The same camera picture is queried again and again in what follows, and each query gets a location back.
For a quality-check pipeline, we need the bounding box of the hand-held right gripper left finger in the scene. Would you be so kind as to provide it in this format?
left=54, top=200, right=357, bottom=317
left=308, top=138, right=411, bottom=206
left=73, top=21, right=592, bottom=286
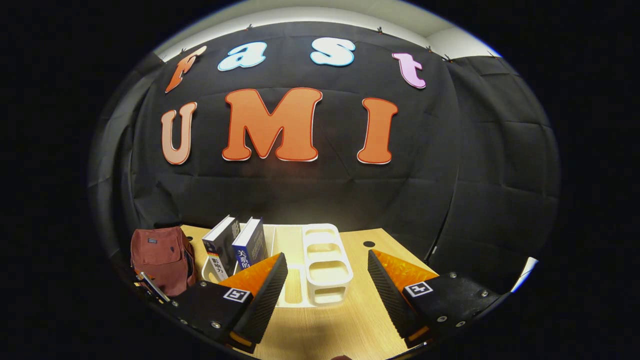
left=162, top=252, right=289, bottom=355

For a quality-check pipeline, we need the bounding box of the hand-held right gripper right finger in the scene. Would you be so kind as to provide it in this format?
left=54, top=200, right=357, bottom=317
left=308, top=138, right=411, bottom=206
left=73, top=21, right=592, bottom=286
left=368, top=248, right=503, bottom=350

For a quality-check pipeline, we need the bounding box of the maroon schoolbag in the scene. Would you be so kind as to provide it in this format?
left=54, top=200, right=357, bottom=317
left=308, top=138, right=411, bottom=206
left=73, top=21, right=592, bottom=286
left=130, top=226, right=197, bottom=297

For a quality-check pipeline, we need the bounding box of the blue book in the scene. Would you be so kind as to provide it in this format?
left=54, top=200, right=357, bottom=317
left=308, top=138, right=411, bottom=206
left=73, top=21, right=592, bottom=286
left=231, top=217, right=269, bottom=271

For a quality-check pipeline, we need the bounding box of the white bookshelf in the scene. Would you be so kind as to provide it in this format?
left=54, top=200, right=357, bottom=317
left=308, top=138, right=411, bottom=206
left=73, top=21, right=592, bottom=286
left=201, top=223, right=354, bottom=308

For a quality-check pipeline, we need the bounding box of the black book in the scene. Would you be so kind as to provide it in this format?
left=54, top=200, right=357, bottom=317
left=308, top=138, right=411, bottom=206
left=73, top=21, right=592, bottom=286
left=202, top=215, right=242, bottom=282

